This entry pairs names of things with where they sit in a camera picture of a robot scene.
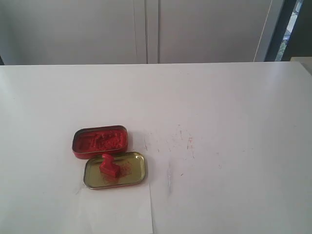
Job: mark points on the white cabinet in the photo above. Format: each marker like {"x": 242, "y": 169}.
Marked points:
{"x": 34, "y": 32}

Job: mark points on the white paper sheet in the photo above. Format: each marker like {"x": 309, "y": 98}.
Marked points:
{"x": 125, "y": 210}

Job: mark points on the red stamp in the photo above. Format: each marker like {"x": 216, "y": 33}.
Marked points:
{"x": 109, "y": 167}

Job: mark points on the red ink paste tin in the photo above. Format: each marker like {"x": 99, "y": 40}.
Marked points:
{"x": 90, "y": 142}

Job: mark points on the gold tin lid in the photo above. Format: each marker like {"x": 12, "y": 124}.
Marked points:
{"x": 132, "y": 171}

